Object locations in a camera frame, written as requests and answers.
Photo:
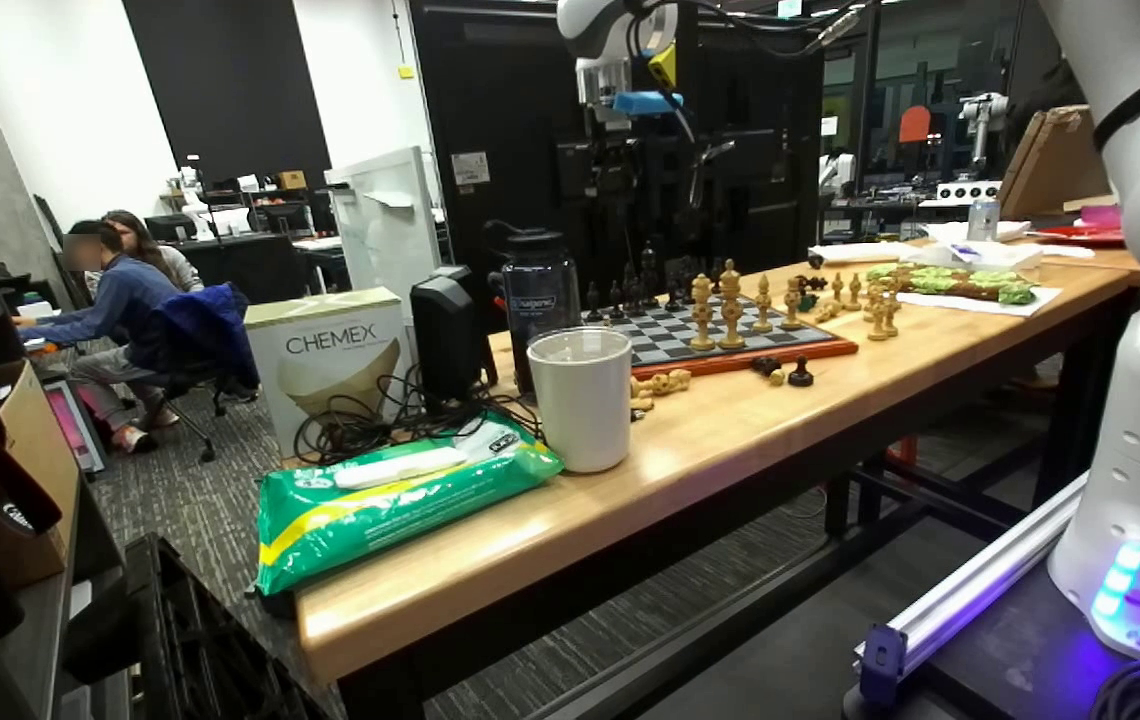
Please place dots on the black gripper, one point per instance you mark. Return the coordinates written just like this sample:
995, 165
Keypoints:
643, 150

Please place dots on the green brown patterned mat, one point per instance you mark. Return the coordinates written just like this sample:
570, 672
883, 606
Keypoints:
982, 286

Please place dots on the white paper cup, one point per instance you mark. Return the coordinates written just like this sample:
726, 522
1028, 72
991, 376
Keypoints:
583, 401

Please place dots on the light wooden pawn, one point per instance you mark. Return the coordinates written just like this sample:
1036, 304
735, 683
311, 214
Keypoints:
877, 309
855, 293
892, 309
838, 290

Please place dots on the silver can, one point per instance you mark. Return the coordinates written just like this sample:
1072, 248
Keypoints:
982, 222

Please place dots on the black plastic crate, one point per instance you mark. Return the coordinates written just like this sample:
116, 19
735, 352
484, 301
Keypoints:
192, 641

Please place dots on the black white chessboard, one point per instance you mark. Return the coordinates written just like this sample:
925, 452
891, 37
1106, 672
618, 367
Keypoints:
673, 342

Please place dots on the pink magazine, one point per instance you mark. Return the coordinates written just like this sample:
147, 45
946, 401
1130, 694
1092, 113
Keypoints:
73, 427

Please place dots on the red flat tray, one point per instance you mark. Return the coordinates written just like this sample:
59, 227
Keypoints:
1079, 229

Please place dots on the person in blue sweater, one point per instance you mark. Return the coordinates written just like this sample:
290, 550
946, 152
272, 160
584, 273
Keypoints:
115, 304

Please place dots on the brown cardboard sheet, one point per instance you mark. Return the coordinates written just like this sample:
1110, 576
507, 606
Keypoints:
1055, 160

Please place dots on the black table frame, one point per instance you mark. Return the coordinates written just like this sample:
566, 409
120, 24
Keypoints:
1070, 401

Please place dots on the dark water bottle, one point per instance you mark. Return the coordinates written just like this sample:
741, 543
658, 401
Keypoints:
536, 312

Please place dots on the white Chemex box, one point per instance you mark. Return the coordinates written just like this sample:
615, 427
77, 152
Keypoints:
329, 367

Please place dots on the aluminium rail blue bracket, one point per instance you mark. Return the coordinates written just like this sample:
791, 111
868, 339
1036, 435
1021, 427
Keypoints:
968, 593

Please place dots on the white plastic tray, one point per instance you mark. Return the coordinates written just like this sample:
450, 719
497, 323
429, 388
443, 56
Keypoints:
941, 248

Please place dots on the brown shelf unit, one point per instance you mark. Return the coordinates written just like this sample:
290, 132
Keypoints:
11, 506

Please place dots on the yellow triangular flag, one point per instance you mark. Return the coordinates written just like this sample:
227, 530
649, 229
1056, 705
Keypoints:
666, 64

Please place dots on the white paper sign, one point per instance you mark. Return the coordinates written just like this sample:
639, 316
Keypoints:
470, 171

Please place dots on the small white robot arm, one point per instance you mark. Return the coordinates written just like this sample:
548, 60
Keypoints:
984, 127

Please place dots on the light wooden chess piece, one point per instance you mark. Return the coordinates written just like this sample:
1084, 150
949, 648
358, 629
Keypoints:
760, 304
673, 380
793, 301
703, 316
646, 388
730, 304

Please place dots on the dark wooden chess piece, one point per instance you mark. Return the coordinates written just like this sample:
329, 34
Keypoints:
770, 367
803, 372

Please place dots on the long-haired person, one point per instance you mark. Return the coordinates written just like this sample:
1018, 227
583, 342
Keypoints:
159, 254

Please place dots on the blue jacket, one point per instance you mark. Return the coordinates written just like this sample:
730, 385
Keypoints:
204, 333

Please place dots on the black coffee grinder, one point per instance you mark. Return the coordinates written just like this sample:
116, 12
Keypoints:
444, 342

